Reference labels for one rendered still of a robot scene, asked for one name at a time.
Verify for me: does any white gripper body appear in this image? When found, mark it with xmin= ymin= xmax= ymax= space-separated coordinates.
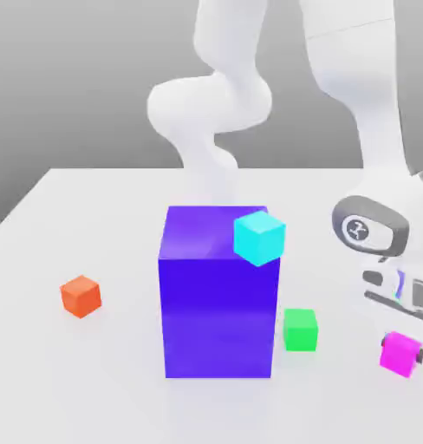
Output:
xmin=362 ymin=288 xmax=423 ymax=349

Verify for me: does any small orange cube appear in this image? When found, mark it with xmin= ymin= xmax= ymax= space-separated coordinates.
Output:
xmin=59 ymin=274 xmax=103 ymax=319

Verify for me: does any small green cube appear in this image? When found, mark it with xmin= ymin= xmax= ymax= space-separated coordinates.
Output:
xmin=283 ymin=308 xmax=319 ymax=352

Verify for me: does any small cyan cube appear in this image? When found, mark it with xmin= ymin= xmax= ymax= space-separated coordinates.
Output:
xmin=232 ymin=209 xmax=287 ymax=268

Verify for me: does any large purple box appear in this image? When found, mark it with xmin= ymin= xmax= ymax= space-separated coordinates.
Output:
xmin=158 ymin=205 xmax=281 ymax=380

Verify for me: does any small magenta cube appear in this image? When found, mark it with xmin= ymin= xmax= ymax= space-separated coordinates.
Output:
xmin=378 ymin=330 xmax=423 ymax=379

